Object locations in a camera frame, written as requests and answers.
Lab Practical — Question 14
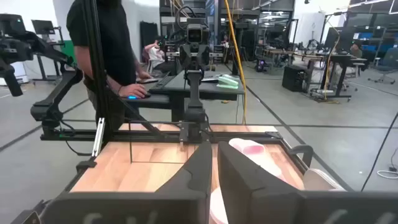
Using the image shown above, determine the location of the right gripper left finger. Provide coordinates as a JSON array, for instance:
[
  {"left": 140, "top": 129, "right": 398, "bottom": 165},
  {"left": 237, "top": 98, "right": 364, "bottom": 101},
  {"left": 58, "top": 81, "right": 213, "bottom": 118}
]
[{"left": 154, "top": 141, "right": 214, "bottom": 195}]

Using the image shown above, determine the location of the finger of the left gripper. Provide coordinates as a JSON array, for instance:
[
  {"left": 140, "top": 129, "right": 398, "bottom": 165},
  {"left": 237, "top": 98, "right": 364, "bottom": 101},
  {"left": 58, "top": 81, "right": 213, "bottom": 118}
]
[
  {"left": 198, "top": 45, "right": 211, "bottom": 68},
  {"left": 180, "top": 45, "right": 192, "bottom": 68}
]

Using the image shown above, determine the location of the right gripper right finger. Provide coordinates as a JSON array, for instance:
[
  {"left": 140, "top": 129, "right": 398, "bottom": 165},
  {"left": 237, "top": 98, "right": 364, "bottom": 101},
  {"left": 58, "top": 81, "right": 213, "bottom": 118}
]
[{"left": 216, "top": 141, "right": 304, "bottom": 224}]

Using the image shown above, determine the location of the pink foam slide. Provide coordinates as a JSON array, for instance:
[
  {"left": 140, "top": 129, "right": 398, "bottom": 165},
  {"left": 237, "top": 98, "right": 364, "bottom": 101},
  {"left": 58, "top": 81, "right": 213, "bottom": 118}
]
[{"left": 208, "top": 138, "right": 289, "bottom": 224}]

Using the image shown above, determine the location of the grey foam slide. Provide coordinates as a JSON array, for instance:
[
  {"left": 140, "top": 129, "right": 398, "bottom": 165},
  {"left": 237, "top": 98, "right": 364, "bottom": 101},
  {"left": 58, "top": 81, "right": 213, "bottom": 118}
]
[{"left": 302, "top": 167, "right": 346, "bottom": 192}]

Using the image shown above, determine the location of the person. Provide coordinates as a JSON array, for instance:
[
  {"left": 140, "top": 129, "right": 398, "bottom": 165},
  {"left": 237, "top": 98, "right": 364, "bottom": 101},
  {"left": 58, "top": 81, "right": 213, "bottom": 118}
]
[
  {"left": 142, "top": 39, "right": 167, "bottom": 73},
  {"left": 66, "top": 0, "right": 153, "bottom": 131}
]

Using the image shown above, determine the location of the mint green stapler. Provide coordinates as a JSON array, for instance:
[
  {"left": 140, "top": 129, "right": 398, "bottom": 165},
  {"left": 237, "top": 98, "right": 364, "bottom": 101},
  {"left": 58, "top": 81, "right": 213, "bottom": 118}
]
[{"left": 216, "top": 73, "right": 240, "bottom": 90}]

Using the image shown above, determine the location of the black keyboard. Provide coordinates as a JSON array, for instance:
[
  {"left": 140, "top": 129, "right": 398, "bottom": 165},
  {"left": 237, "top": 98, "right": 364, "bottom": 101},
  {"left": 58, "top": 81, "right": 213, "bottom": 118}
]
[{"left": 148, "top": 73, "right": 177, "bottom": 94}]

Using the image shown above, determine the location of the black standing panel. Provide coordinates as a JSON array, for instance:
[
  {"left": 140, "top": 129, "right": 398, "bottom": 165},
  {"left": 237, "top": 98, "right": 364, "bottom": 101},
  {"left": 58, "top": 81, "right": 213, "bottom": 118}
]
[{"left": 139, "top": 21, "right": 159, "bottom": 58}]

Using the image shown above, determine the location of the person's hand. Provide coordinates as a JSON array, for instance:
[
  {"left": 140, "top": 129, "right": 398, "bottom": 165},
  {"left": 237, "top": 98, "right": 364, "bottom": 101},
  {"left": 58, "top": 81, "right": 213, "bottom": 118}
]
[
  {"left": 119, "top": 83, "right": 149, "bottom": 99},
  {"left": 136, "top": 70, "right": 154, "bottom": 80}
]

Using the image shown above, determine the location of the black computer mouse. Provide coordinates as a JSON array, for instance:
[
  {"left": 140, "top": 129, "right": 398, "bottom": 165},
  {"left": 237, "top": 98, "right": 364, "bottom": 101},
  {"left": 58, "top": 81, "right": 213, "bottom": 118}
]
[{"left": 126, "top": 91, "right": 152, "bottom": 101}]

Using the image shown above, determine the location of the black crate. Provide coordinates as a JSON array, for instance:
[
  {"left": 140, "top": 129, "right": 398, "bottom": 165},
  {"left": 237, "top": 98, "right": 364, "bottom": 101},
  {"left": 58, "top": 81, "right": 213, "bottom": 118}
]
[{"left": 281, "top": 64, "right": 309, "bottom": 93}]

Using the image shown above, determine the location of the silver aluminium bar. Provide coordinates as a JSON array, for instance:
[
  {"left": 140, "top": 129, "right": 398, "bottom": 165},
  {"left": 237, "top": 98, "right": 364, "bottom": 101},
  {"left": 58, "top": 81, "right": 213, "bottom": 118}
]
[{"left": 91, "top": 117, "right": 106, "bottom": 158}]

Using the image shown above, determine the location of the green bin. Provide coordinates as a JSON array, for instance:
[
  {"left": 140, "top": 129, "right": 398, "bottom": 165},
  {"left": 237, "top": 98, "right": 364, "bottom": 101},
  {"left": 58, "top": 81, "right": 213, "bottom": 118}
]
[{"left": 60, "top": 39, "right": 78, "bottom": 68}]

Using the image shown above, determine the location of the black standing desk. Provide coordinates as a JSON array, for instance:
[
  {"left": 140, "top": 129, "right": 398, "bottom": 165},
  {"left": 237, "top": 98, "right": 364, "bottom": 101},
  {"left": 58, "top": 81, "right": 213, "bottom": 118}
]
[{"left": 322, "top": 51, "right": 369, "bottom": 102}]

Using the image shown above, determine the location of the monitor on stand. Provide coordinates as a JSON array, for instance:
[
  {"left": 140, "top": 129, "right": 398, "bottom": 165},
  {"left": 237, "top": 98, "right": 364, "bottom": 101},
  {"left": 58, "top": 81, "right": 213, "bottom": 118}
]
[{"left": 30, "top": 19, "right": 65, "bottom": 83}]

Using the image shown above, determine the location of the grey office chair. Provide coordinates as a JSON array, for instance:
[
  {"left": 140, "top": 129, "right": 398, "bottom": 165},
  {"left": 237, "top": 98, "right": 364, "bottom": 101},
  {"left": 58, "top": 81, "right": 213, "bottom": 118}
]
[{"left": 368, "top": 46, "right": 398, "bottom": 85}]

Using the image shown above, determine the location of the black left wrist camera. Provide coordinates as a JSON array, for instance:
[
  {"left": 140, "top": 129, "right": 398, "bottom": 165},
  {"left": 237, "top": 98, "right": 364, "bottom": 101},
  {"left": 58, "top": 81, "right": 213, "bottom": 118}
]
[{"left": 185, "top": 18, "right": 210, "bottom": 44}]

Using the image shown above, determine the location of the yellow cable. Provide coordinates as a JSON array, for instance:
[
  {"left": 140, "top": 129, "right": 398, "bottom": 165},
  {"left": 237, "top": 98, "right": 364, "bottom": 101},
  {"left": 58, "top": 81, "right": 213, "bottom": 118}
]
[{"left": 223, "top": 0, "right": 249, "bottom": 125}]

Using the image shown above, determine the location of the black aluminium table frame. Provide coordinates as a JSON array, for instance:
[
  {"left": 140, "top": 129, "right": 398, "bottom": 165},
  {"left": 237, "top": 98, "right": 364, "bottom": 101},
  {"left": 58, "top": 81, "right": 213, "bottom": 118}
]
[{"left": 40, "top": 0, "right": 355, "bottom": 192}]

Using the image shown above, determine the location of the black floor cable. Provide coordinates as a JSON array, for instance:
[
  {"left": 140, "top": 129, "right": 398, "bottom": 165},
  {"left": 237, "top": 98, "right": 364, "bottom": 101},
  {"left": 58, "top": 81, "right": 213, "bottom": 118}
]
[{"left": 360, "top": 111, "right": 398, "bottom": 193}]

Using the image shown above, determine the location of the white floor cable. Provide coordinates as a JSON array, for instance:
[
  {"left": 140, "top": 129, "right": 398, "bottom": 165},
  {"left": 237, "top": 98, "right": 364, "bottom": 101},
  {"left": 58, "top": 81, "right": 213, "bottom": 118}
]
[{"left": 376, "top": 169, "right": 398, "bottom": 180}]

